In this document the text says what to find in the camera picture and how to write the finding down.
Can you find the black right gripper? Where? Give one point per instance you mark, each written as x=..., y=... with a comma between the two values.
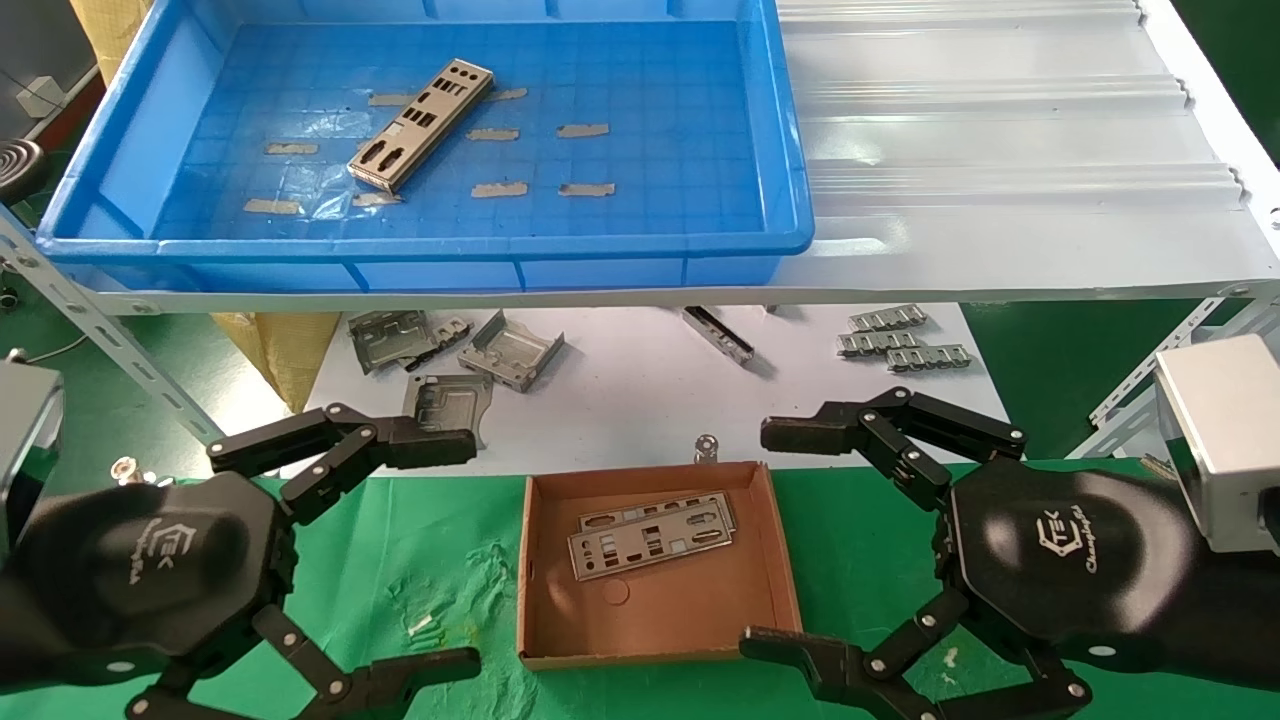
x=1080, y=560

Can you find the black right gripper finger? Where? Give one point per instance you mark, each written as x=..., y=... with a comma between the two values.
x=800, y=650
x=810, y=430

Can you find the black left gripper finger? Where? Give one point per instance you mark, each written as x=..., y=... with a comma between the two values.
x=420, y=448

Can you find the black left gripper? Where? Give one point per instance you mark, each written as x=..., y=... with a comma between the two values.
x=150, y=570

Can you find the silver perforated io shield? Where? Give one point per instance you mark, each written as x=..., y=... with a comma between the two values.
x=625, y=562
x=640, y=512
x=420, y=125

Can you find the grey folded metal tray part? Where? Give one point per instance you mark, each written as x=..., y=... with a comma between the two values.
x=515, y=352

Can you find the brown cardboard box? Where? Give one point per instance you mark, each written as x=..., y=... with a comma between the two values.
x=660, y=610

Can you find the blue plastic tray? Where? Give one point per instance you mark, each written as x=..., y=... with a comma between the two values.
x=650, y=150

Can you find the white socket box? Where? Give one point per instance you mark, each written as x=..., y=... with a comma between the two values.
x=40, y=95

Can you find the white paper scraps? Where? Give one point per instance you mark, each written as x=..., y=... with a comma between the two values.
x=422, y=625

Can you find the grey embossed metal plate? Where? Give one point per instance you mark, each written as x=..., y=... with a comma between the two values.
x=455, y=392

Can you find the small round metal fitting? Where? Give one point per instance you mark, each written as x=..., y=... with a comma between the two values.
x=706, y=448

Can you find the silver slotted connector strip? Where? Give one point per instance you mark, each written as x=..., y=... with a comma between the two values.
x=888, y=318
x=930, y=357
x=878, y=343

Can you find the green table cloth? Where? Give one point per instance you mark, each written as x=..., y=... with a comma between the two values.
x=400, y=560

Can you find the silver cloth clamp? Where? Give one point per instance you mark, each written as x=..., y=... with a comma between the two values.
x=1158, y=466
x=130, y=470

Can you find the narrow dark metal channel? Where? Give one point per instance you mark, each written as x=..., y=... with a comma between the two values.
x=720, y=335

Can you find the yellow woven sack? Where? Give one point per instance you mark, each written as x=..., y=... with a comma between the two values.
x=110, y=35
x=285, y=350

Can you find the white board sheet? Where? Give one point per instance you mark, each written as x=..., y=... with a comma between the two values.
x=620, y=400

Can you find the beige tape strip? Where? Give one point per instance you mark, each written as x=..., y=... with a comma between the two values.
x=499, y=189
x=390, y=99
x=291, y=148
x=582, y=130
x=587, y=189
x=505, y=94
x=492, y=133
x=376, y=199
x=272, y=206

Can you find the white metal shelf rack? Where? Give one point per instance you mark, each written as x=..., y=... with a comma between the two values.
x=1000, y=150

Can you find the black coiled round object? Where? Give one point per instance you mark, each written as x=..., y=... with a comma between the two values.
x=18, y=165

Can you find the grey stamped metal bracket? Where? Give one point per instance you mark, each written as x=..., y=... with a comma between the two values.
x=390, y=340

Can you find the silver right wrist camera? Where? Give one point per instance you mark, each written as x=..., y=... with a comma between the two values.
x=1220, y=440

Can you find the grey perforated angle post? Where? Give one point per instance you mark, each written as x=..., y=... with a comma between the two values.
x=100, y=330
x=1150, y=370

